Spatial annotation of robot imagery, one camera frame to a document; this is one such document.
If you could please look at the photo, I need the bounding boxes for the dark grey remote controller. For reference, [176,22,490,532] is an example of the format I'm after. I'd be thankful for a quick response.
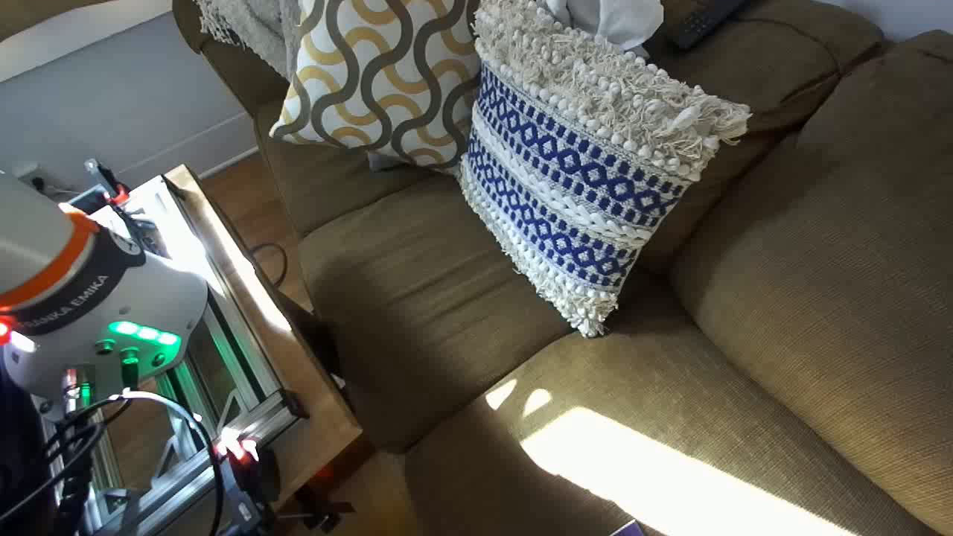
[663,0,751,50]

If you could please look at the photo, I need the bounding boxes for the white orange robot arm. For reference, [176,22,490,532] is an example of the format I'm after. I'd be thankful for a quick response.
[0,182,207,398]

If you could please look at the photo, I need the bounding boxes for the blue white woven pillow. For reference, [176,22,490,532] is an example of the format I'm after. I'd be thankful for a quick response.
[459,0,751,337]

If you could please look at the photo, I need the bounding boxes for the yellow grey wavy pillow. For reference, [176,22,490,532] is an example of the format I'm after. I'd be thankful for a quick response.
[271,0,480,167]

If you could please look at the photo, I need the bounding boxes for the olive brown fabric sofa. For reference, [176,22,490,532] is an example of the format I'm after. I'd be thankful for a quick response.
[169,0,953,536]

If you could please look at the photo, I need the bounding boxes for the wooden side table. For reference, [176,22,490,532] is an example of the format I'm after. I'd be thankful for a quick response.
[85,167,364,536]

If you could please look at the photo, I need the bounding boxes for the white cloth on backrest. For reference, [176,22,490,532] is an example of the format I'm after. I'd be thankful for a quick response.
[542,0,663,47]

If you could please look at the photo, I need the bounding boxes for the cream knitted throw blanket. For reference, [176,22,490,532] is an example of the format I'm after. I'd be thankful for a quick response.
[197,0,300,78]

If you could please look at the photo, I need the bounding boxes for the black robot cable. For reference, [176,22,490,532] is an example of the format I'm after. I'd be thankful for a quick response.
[0,388,228,536]

